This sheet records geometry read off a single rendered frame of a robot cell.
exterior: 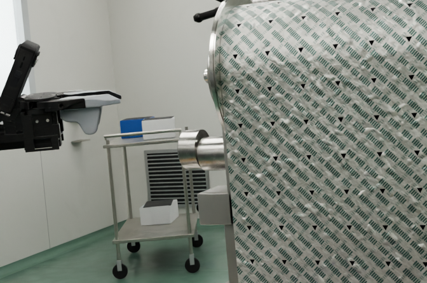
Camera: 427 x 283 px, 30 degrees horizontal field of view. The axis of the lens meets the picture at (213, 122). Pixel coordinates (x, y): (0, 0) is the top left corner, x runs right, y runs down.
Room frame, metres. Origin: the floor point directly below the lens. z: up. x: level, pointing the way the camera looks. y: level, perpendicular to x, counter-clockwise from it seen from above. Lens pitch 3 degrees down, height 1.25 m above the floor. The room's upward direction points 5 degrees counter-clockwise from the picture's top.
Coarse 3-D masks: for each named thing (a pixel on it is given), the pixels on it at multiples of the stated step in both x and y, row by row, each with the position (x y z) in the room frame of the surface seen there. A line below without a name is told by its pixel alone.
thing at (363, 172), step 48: (240, 144) 0.68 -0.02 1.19; (288, 144) 0.66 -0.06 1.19; (336, 144) 0.64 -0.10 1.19; (384, 144) 0.63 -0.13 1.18; (240, 192) 0.68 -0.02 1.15; (288, 192) 0.66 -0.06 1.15; (336, 192) 0.65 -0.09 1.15; (384, 192) 0.63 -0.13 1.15; (240, 240) 0.68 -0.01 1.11; (288, 240) 0.66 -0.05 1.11; (336, 240) 0.65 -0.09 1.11; (384, 240) 0.63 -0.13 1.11
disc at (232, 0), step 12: (228, 0) 0.72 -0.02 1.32; (240, 0) 0.74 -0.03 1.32; (228, 12) 0.71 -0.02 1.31; (216, 24) 0.69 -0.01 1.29; (216, 36) 0.69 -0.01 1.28; (216, 48) 0.68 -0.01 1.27; (216, 60) 0.68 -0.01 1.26; (216, 72) 0.68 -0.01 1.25; (216, 84) 0.68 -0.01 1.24; (216, 96) 0.68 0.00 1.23; (216, 108) 0.68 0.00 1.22
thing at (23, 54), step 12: (24, 48) 1.21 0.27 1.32; (36, 48) 1.21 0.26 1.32; (24, 60) 1.21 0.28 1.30; (36, 60) 1.23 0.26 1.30; (12, 72) 1.21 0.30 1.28; (24, 72) 1.21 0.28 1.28; (12, 84) 1.21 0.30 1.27; (24, 84) 1.24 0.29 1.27; (12, 96) 1.22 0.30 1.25; (0, 108) 1.22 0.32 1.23; (12, 108) 1.22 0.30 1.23
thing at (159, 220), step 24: (144, 120) 5.34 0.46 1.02; (168, 120) 5.34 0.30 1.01; (120, 144) 5.18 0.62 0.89; (144, 144) 5.17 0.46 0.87; (192, 192) 5.99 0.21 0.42; (144, 216) 5.65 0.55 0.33; (168, 216) 5.62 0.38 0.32; (192, 216) 5.85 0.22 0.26; (120, 240) 5.18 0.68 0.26; (144, 240) 5.17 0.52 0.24; (192, 240) 5.99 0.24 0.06; (120, 264) 5.19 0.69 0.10; (192, 264) 5.18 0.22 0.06
